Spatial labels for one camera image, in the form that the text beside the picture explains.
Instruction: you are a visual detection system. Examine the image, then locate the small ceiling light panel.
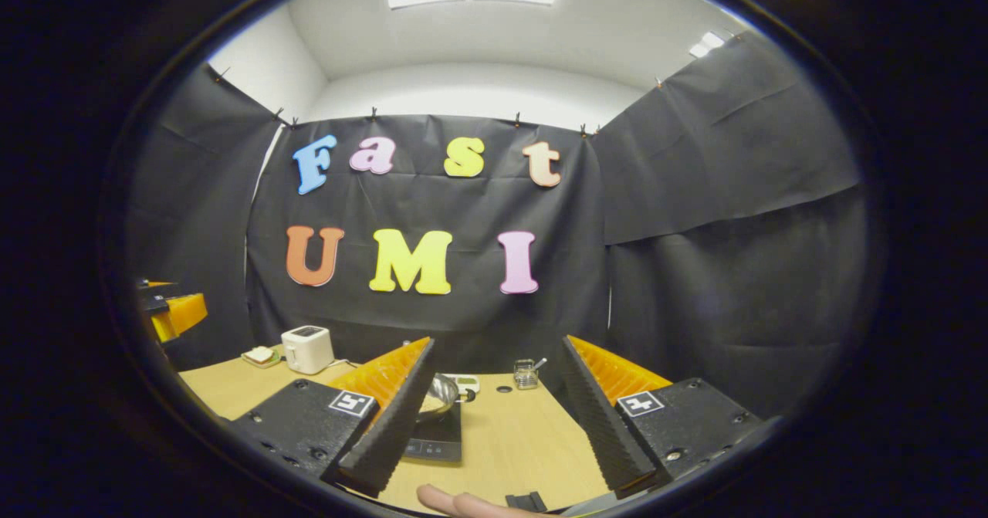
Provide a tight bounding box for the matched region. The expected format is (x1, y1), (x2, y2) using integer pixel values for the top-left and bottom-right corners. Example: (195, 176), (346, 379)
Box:
(689, 31), (727, 59)

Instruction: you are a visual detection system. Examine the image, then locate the small glass jar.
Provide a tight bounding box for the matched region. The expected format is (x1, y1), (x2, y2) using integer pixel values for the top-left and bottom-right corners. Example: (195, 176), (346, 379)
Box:
(514, 357), (550, 391)

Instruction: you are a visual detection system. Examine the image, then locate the white toaster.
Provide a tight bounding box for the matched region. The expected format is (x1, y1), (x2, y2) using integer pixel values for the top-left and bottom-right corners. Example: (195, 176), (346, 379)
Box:
(281, 325), (336, 375)

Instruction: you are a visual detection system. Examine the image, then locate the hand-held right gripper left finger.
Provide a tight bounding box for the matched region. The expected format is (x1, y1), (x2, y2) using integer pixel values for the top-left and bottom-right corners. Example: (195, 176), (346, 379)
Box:
(230, 337), (436, 498)

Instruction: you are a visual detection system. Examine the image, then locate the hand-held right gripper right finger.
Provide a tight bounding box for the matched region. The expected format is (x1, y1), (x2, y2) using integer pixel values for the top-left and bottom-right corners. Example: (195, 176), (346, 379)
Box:
(560, 335), (762, 499)

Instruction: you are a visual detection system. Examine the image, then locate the black induction cooktop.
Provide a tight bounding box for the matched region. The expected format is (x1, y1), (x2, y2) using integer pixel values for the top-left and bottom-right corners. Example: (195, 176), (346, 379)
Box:
(402, 402), (463, 463)

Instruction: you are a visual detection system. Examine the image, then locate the black backdrop cloth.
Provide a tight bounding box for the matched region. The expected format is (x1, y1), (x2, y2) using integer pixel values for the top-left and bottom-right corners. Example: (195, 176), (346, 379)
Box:
(123, 32), (869, 418)

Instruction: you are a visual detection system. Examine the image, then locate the stainless steel pot black handle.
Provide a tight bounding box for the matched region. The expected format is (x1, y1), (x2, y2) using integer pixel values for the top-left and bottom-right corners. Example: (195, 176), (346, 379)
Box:
(416, 373), (476, 425)

